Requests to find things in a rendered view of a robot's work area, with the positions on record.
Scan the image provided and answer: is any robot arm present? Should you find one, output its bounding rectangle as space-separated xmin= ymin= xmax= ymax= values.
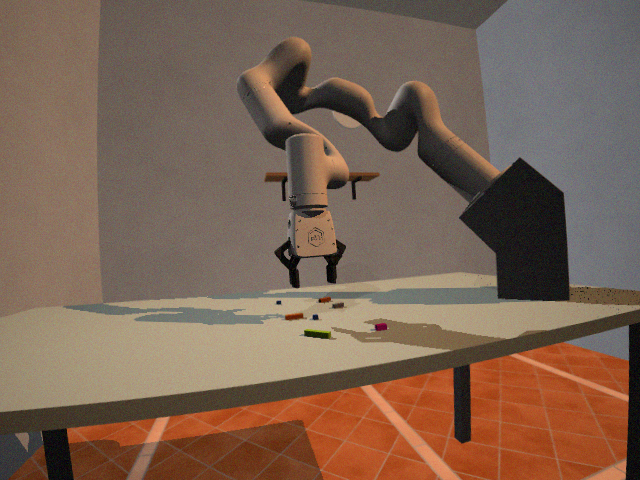
xmin=237 ymin=37 xmax=511 ymax=211

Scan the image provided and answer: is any lime green rod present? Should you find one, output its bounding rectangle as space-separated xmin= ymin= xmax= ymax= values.
xmin=304 ymin=329 xmax=331 ymax=339

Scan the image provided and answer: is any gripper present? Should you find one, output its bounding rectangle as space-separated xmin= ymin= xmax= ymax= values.
xmin=274 ymin=208 xmax=346 ymax=288

